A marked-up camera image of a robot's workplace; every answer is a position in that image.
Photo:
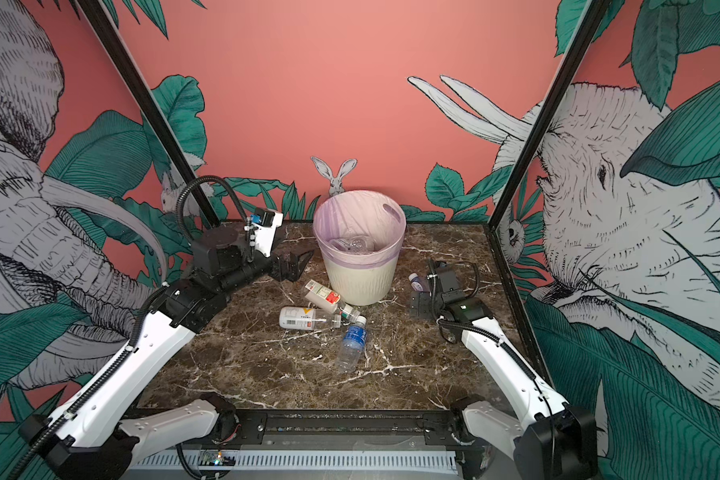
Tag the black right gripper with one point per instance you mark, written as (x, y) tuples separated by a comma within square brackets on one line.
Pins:
[(424, 310)]

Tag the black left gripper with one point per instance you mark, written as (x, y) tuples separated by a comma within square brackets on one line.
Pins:
[(294, 271)]

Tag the purple label Ganten bottle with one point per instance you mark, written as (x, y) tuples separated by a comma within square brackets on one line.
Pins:
[(418, 283)]

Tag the red white label bottle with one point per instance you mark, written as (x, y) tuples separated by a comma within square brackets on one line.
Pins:
[(330, 301)]

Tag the yellow V label bottle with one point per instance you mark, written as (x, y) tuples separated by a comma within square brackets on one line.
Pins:
[(308, 319)]

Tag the blue label bottle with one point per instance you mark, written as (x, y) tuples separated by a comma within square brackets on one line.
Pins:
[(352, 346)]

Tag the cream label green cap bottle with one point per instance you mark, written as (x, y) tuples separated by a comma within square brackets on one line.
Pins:
[(360, 244)]

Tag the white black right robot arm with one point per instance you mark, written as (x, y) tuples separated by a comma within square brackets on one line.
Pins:
[(545, 436)]

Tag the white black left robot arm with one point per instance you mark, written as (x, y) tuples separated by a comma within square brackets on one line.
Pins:
[(87, 437)]

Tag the white ribbed waste bin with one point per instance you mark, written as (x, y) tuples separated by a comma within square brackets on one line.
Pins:
[(359, 280)]

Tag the pink plastic bin liner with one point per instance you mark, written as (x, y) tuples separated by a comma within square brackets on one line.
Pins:
[(361, 212)]

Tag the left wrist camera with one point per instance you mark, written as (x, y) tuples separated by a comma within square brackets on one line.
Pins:
[(261, 228)]

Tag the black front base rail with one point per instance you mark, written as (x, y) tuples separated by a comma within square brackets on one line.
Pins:
[(437, 427)]

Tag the white vented cable duct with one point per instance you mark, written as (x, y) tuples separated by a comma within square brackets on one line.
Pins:
[(312, 460)]

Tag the black right frame post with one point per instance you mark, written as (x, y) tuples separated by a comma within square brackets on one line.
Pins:
[(589, 23)]

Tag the black frame post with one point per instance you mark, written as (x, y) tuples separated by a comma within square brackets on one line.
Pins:
[(589, 23), (99, 19)]

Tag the black left frame post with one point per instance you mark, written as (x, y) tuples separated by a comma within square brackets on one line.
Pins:
[(99, 19)]

